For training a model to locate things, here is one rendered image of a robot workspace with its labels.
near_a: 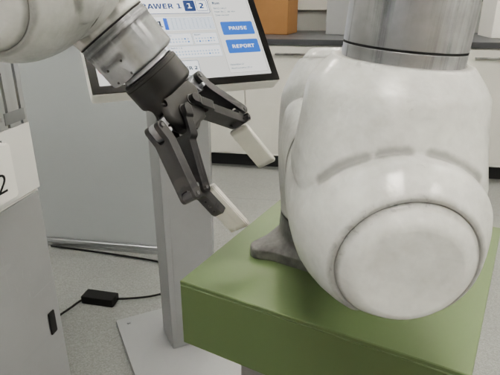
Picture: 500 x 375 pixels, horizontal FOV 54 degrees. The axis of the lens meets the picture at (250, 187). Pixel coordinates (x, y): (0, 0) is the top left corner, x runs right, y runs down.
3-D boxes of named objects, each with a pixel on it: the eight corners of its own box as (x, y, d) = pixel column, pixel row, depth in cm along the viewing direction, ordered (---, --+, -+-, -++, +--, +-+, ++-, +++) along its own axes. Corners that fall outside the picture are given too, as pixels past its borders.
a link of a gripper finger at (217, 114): (172, 114, 62) (170, 105, 62) (231, 132, 70) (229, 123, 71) (193, 100, 60) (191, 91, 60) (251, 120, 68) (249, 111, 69)
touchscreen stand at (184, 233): (283, 376, 163) (293, 65, 125) (150, 424, 145) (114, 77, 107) (225, 297, 205) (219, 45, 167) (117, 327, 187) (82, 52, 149)
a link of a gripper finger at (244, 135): (229, 133, 69) (231, 130, 70) (259, 169, 72) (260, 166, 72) (245, 124, 67) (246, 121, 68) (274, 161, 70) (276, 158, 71)
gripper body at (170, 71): (141, 67, 63) (188, 120, 67) (110, 99, 57) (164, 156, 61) (180, 36, 59) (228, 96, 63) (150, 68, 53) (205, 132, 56)
